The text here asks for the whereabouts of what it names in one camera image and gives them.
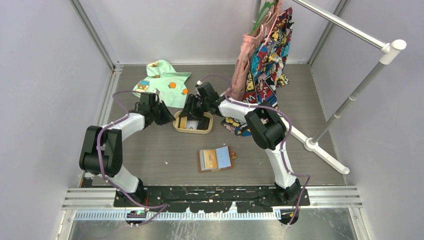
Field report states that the white VIP card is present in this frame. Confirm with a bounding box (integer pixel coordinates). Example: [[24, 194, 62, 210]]
[[186, 120, 199, 130]]

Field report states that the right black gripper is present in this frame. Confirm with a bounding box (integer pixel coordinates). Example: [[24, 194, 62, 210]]
[[178, 94, 209, 122]]

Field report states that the green clothes hanger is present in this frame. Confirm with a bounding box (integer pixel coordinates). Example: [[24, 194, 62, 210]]
[[249, 0, 278, 35]]

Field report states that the brown leather card holder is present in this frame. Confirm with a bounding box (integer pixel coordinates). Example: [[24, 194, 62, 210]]
[[197, 145, 237, 173]]

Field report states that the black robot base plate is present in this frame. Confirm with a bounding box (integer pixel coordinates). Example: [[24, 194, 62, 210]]
[[113, 183, 310, 214]]

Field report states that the slotted aluminium rail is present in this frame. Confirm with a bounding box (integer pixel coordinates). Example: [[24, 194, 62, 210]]
[[74, 209, 281, 221]]

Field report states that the pink hanging garment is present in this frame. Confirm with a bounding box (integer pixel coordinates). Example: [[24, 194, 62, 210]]
[[226, 0, 282, 101]]

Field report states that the beige oval card tray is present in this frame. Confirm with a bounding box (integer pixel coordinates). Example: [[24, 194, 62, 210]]
[[172, 111, 213, 135]]

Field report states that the white metal clothes rack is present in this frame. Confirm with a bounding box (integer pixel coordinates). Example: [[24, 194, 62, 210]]
[[253, 0, 408, 176]]

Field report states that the green cartoon child shirt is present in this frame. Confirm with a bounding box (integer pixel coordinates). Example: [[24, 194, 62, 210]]
[[133, 59, 192, 109]]

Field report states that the colourful comic print garment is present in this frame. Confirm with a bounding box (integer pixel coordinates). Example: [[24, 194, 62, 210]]
[[220, 7, 294, 137]]

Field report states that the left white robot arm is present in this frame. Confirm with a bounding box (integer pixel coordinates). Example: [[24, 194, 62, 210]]
[[79, 90, 175, 207]]

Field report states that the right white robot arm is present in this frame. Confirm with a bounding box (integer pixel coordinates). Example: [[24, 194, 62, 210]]
[[179, 82, 303, 206]]

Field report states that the gold credit card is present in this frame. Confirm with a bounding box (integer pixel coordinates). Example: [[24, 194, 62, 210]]
[[178, 117, 187, 129]]

